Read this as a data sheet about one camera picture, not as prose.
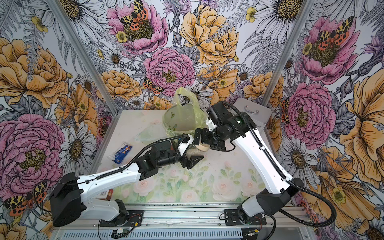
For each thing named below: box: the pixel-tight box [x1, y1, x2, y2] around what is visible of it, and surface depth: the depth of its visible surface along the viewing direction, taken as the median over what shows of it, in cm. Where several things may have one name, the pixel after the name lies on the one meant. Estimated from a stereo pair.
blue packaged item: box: [106, 142, 133, 165], surface depth 96 cm
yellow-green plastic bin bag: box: [162, 86, 208, 136], surface depth 89 cm
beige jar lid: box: [195, 143, 211, 152], surface depth 68 cm
